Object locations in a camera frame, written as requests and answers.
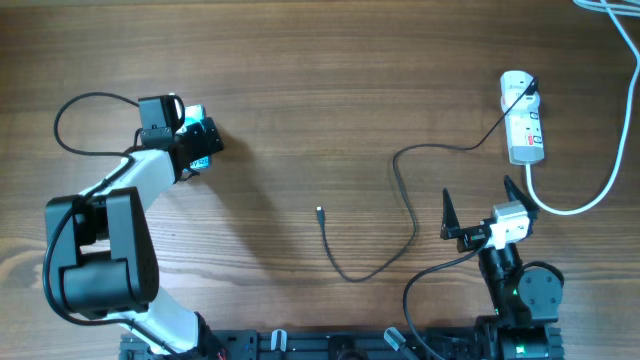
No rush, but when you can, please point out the black USB charging cable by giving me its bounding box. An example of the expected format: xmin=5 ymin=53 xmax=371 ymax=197
xmin=315 ymin=76 xmax=540 ymax=284

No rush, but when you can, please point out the white cables top corner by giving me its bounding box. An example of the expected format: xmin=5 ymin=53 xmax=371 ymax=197
xmin=572 ymin=0 xmax=640 ymax=18

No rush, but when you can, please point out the black right camera cable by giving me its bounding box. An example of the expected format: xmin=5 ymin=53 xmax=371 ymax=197
xmin=402 ymin=234 xmax=494 ymax=360

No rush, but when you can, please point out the Galaxy smartphone teal screen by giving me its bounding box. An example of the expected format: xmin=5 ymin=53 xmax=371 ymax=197
xmin=181 ymin=105 xmax=211 ymax=171

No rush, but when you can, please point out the black camera cable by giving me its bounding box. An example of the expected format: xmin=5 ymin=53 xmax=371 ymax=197
xmin=41 ymin=91 xmax=176 ymax=357
xmin=402 ymin=234 xmax=494 ymax=360

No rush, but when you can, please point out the white power strip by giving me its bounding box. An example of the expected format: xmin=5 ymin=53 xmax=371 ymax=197
xmin=500 ymin=70 xmax=544 ymax=165

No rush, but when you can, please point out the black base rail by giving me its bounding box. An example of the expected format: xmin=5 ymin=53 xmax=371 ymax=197
xmin=119 ymin=327 xmax=565 ymax=360

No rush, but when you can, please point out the white power strip cord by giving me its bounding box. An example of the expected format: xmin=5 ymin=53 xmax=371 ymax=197
xmin=524 ymin=0 xmax=640 ymax=217

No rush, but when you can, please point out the black left camera cable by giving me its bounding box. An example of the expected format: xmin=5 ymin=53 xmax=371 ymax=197
xmin=41 ymin=91 xmax=176 ymax=357

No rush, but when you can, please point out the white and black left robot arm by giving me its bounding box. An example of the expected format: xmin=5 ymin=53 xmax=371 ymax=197
xmin=42 ymin=94 xmax=228 ymax=359

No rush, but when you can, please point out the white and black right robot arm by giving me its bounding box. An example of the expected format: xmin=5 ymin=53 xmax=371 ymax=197
xmin=440 ymin=176 xmax=565 ymax=359

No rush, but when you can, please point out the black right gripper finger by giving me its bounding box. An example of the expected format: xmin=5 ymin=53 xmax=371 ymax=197
xmin=440 ymin=188 xmax=460 ymax=240
xmin=503 ymin=175 xmax=539 ymax=220

